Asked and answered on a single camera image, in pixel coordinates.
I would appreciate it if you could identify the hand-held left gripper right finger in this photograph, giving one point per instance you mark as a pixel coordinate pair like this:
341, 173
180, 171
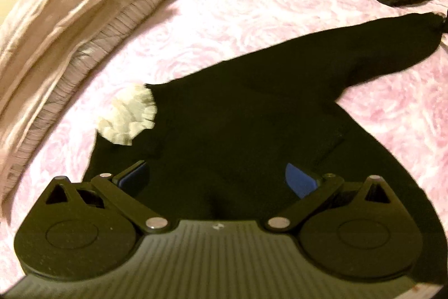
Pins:
299, 181

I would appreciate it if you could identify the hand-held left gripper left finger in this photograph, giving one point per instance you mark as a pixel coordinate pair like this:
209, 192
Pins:
134, 178

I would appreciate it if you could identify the black sweater with white collar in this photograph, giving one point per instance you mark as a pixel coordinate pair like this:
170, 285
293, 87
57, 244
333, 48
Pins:
245, 117

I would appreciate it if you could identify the striped grey quilt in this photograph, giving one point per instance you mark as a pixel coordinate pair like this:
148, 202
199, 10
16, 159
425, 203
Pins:
105, 29

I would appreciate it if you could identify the pink rose bed blanket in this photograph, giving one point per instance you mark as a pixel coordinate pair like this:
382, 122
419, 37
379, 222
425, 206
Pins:
245, 11

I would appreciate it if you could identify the pink towel blanket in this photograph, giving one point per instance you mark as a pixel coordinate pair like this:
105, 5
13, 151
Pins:
52, 11

